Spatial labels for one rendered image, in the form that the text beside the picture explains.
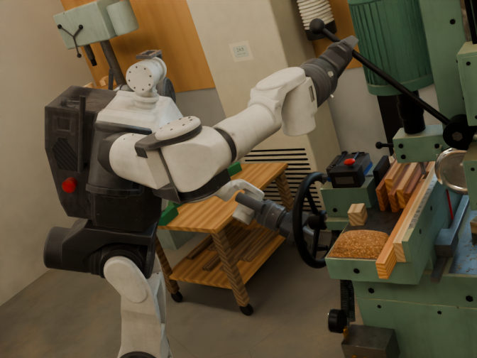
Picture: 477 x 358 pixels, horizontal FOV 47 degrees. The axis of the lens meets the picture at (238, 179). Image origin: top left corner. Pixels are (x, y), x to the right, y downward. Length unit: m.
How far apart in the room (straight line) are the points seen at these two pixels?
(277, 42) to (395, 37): 1.60
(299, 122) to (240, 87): 2.02
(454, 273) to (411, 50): 0.51
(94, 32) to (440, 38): 2.49
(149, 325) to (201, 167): 0.78
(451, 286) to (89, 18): 2.63
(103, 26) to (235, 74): 0.83
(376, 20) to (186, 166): 0.59
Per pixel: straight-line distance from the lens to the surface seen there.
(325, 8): 2.84
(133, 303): 1.53
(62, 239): 1.53
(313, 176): 1.64
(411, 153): 1.43
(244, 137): 0.93
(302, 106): 1.05
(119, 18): 3.29
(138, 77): 1.29
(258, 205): 1.78
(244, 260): 2.85
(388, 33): 1.28
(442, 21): 1.26
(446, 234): 1.42
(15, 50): 4.11
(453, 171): 1.31
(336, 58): 1.19
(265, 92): 1.00
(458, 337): 1.48
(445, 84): 1.30
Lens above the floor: 1.61
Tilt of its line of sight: 22 degrees down
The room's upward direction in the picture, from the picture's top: 19 degrees counter-clockwise
